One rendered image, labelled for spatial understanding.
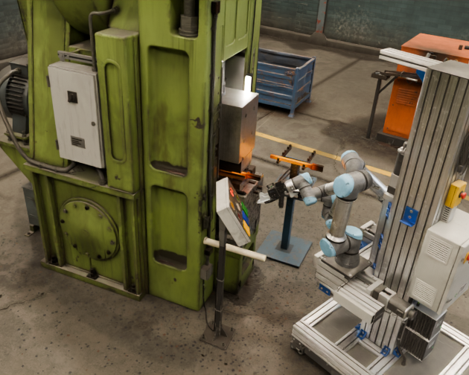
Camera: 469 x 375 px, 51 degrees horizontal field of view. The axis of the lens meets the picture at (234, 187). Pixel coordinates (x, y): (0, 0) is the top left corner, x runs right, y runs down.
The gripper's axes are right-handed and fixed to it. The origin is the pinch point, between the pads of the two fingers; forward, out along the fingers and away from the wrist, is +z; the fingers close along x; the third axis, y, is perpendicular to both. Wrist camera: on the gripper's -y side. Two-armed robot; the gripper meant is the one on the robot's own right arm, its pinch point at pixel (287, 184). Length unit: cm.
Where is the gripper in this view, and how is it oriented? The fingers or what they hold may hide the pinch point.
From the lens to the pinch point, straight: 341.0
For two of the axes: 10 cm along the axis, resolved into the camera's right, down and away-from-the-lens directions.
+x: 3.9, -4.5, 8.1
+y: -0.5, 8.6, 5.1
